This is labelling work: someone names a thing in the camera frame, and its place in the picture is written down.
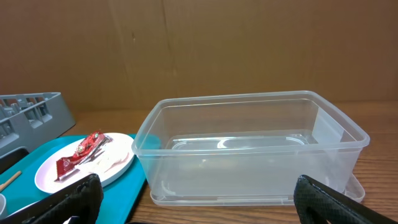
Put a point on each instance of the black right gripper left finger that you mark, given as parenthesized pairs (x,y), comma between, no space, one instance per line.
(79,202)

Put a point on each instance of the clear plastic bin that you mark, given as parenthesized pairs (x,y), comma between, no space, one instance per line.
(249,149)

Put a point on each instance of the teal plastic tray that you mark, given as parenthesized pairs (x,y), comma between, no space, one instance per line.
(119,196)

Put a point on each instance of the grey dish rack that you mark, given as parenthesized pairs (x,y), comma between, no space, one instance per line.
(30,120)

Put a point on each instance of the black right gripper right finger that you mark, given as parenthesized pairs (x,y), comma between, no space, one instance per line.
(317,203)

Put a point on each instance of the white round plate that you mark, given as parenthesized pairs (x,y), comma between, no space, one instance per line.
(46,174)

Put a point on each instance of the wooden chopstick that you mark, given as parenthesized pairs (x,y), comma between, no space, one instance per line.
(10,180)

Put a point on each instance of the red snack wrapper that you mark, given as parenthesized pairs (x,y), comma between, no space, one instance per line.
(87,150)

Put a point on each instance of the white tissue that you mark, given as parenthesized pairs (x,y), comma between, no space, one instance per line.
(103,162)

